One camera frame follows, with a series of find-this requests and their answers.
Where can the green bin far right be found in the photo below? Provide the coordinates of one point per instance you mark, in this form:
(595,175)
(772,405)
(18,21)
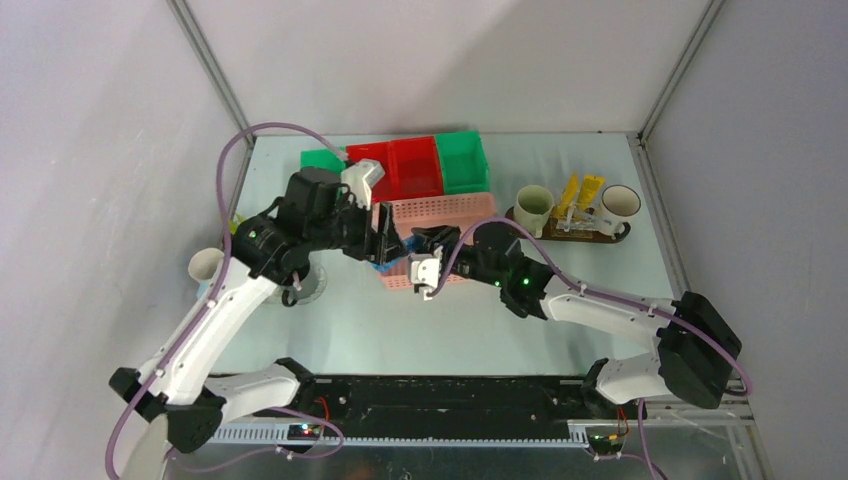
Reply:
(464,165)

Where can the pink perforated basket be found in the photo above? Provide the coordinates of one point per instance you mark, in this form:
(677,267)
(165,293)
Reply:
(461,210)

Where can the green toothpaste tube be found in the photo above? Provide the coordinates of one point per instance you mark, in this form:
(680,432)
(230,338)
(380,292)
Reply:
(234,222)

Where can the white mug blue handle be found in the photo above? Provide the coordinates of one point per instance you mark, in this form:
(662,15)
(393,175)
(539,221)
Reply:
(202,268)

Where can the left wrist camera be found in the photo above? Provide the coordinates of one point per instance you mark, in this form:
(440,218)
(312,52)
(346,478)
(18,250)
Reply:
(361,177)

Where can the light green mug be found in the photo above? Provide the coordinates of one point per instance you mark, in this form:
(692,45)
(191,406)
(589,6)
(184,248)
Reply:
(532,208)

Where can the white toothbrush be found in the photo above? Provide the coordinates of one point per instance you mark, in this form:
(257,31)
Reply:
(587,217)

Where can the brown wooden oval tray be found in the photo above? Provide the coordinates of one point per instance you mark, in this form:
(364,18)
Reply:
(597,237)

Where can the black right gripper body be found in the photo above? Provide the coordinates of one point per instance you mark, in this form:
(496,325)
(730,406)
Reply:
(469,267)

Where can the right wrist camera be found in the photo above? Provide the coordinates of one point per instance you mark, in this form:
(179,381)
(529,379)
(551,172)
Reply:
(424,272)

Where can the green bin with toothbrushes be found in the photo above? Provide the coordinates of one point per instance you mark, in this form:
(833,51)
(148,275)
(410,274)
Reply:
(324,159)

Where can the black mug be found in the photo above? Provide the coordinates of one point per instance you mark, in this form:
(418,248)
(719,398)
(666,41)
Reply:
(310,282)

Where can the red bin with holder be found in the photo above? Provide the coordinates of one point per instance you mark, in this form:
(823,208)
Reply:
(415,168)

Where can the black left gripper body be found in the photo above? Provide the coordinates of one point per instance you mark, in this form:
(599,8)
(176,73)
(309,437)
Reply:
(348,228)

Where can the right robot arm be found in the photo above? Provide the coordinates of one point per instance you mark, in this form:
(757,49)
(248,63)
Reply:
(689,351)

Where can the white mug dark rim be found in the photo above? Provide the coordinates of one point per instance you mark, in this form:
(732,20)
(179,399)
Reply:
(618,205)

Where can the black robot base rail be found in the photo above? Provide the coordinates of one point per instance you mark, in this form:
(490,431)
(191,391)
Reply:
(448,408)

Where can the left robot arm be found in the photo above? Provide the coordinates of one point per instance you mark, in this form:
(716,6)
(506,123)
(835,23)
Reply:
(176,383)

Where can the red bin with toothpaste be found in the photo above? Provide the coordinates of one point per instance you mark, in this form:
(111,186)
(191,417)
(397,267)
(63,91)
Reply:
(380,152)

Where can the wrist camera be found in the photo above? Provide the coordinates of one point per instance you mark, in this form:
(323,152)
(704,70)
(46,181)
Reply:
(424,272)
(361,177)

